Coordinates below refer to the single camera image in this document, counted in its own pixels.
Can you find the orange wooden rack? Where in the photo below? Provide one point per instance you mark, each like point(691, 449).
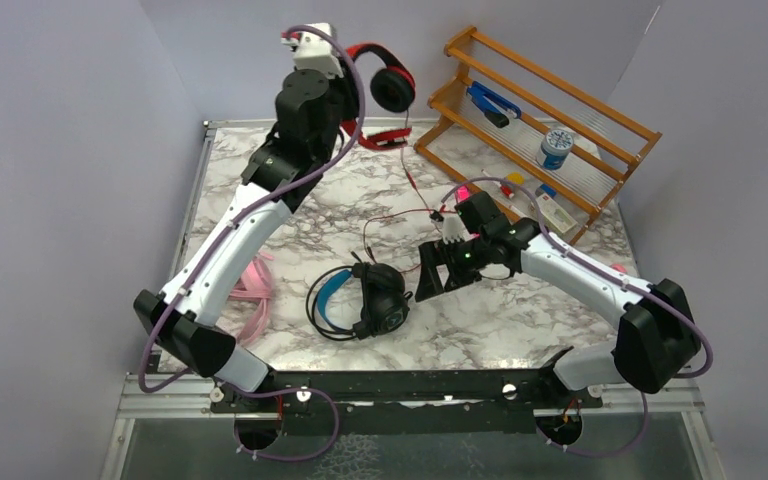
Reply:
point(609, 145)

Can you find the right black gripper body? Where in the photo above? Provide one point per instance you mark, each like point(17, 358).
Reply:
point(466, 258)

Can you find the black blue headphones with cable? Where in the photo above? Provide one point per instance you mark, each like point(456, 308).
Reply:
point(385, 300)

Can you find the white small box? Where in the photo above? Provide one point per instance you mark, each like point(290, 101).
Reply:
point(556, 217)

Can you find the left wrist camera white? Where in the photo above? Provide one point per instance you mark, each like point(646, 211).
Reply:
point(311, 52)

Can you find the red black headphones with cable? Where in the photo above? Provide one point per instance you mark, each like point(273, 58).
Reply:
point(393, 88)

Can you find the blue black tool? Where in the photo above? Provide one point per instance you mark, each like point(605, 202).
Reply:
point(496, 109)

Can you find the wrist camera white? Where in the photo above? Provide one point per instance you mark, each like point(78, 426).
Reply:
point(311, 52)
point(452, 228)

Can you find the yellow red small block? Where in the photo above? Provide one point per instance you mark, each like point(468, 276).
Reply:
point(511, 179)

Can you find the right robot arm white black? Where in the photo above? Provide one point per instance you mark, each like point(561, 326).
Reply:
point(656, 336)

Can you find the pink highlighter marker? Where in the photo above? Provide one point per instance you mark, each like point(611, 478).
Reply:
point(462, 193)

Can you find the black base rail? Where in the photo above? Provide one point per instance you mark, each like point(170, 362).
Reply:
point(311, 403)

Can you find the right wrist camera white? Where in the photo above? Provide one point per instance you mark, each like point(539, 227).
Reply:
point(452, 228)

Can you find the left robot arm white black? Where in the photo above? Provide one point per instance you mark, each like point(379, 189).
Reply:
point(181, 318)

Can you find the pink headphones with cable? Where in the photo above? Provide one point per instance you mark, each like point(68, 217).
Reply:
point(255, 284)

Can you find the blue white round container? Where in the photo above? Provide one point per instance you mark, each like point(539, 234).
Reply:
point(554, 148)

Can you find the small blue block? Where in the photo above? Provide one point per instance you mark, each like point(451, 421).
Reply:
point(545, 189)

